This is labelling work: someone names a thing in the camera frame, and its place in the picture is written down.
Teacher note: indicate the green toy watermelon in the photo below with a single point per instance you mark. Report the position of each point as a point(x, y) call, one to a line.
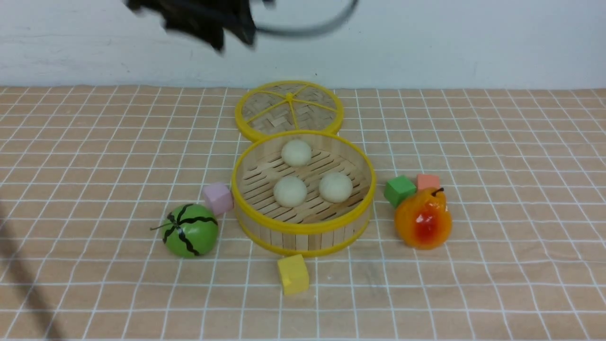
point(190, 230)

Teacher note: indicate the white bun back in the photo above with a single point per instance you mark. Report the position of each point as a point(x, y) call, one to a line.
point(335, 187)

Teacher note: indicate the bamboo steamer tray yellow rim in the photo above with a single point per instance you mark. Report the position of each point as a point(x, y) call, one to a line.
point(316, 227)

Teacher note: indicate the bamboo steamer lid yellow rim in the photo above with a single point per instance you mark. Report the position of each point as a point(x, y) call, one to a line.
point(281, 106)

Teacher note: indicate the pink foam cube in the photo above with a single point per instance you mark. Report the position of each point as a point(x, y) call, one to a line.
point(218, 197)

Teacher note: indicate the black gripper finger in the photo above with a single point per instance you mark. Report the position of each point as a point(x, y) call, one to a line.
point(246, 33)

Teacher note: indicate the white bun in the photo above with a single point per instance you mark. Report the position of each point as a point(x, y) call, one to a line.
point(296, 153)
point(290, 191)
point(335, 187)

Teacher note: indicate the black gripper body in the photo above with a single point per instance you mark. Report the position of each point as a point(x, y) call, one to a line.
point(224, 14)

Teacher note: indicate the checkered orange tablecloth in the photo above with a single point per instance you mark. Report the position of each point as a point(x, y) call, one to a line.
point(86, 171)

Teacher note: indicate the orange foam cube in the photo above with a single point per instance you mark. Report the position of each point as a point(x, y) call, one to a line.
point(426, 180)

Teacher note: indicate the green foam cube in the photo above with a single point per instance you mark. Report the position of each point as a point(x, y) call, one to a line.
point(398, 189)

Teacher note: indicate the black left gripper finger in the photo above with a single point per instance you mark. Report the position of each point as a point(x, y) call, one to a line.
point(215, 39)

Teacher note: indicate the yellow foam cube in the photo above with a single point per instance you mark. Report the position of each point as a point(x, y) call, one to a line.
point(294, 274)

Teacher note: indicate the white bun front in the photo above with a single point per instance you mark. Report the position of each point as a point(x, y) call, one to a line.
point(290, 191)

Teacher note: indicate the orange toy pear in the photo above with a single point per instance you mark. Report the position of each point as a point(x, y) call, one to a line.
point(423, 221)

